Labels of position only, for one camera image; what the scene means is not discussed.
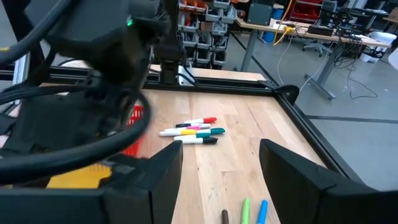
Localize white bin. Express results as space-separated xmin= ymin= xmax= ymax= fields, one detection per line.
xmin=359 ymin=30 xmax=398 ymax=63

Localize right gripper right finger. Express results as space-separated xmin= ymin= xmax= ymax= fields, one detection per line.
xmin=259 ymin=139 xmax=398 ymax=224

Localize black aluminium table frame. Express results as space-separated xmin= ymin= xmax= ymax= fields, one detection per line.
xmin=0 ymin=63 xmax=366 ymax=186

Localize grey chair base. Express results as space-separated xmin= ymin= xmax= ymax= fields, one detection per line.
xmin=302 ymin=39 xmax=333 ymax=57

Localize white marker yellow cap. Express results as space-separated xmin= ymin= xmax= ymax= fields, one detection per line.
xmin=159 ymin=128 xmax=198 ymax=138

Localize white marker teal cap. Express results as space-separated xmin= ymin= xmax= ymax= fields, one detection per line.
xmin=195 ymin=127 xmax=226 ymax=139

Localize red storage bins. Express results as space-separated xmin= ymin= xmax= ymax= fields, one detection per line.
xmin=290 ymin=0 xmax=321 ymax=21

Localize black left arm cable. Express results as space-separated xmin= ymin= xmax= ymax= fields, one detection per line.
xmin=0 ymin=0 xmax=152 ymax=185

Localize yellow plastic basket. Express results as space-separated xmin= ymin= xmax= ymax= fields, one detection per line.
xmin=45 ymin=163 xmax=113 ymax=190

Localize thin blue whiteboard marker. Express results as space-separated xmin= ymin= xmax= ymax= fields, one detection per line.
xmin=256 ymin=199 xmax=269 ymax=224

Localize white marker red cap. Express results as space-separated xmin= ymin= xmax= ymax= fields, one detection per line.
xmin=183 ymin=116 xmax=218 ymax=125

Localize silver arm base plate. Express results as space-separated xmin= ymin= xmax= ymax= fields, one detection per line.
xmin=176 ymin=64 xmax=200 ymax=87

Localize red plastic basket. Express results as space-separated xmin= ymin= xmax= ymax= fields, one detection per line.
xmin=122 ymin=104 xmax=146 ymax=157

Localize yellow cable with plug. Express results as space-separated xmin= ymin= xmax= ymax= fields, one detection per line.
xmin=272 ymin=0 xmax=295 ymax=47

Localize storage bin shelf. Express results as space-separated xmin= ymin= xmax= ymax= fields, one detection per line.
xmin=176 ymin=0 xmax=241 ymax=70

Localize white marker pink cap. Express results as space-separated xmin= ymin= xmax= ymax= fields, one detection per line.
xmin=164 ymin=124 xmax=202 ymax=133

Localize thin green whiteboard marker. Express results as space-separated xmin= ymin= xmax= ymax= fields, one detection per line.
xmin=240 ymin=197 xmax=251 ymax=224

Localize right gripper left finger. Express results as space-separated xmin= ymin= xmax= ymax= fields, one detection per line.
xmin=0 ymin=140 xmax=183 ymax=224

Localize dark grey box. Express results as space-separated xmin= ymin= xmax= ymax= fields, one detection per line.
xmin=247 ymin=2 xmax=274 ymax=27

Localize wooden desk grey legs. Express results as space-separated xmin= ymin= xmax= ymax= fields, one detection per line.
xmin=234 ymin=17 xmax=393 ymax=101

